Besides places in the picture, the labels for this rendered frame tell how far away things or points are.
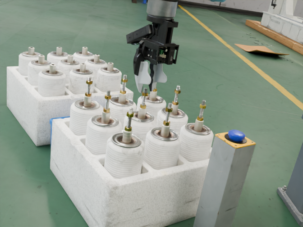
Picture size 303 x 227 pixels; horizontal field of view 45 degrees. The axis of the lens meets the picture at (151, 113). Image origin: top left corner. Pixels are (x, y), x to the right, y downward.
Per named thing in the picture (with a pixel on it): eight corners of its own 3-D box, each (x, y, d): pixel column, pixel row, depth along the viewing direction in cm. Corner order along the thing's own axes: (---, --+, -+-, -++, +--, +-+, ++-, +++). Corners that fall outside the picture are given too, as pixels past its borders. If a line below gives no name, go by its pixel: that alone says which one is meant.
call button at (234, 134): (235, 135, 89) (236, 128, 89) (246, 143, 87) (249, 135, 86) (223, 137, 87) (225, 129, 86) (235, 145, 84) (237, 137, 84)
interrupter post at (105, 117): (103, 124, 98) (104, 113, 97) (98, 121, 100) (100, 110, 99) (111, 123, 100) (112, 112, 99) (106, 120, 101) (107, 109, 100)
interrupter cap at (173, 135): (178, 144, 94) (178, 142, 94) (149, 139, 94) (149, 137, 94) (178, 132, 101) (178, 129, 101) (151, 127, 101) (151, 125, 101)
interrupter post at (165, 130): (168, 138, 97) (170, 127, 95) (159, 137, 97) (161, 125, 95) (168, 134, 99) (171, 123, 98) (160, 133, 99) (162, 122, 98)
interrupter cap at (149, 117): (125, 112, 108) (126, 110, 108) (149, 112, 111) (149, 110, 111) (132, 123, 102) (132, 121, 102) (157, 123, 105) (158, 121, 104)
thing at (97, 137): (92, 190, 100) (98, 131, 93) (76, 172, 107) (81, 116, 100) (121, 181, 106) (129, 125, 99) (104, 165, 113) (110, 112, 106)
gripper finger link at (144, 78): (142, 98, 97) (151, 65, 94) (129, 90, 101) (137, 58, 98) (151, 98, 99) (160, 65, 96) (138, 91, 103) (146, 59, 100)
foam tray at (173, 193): (148, 150, 141) (155, 107, 134) (216, 210, 112) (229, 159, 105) (49, 168, 119) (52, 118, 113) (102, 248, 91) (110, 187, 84)
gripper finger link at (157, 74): (160, 97, 101) (162, 65, 97) (147, 89, 105) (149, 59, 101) (169, 94, 103) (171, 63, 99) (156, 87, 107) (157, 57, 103)
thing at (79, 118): (73, 147, 120) (77, 97, 113) (101, 153, 119) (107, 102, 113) (62, 161, 111) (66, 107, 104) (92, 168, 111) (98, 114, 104)
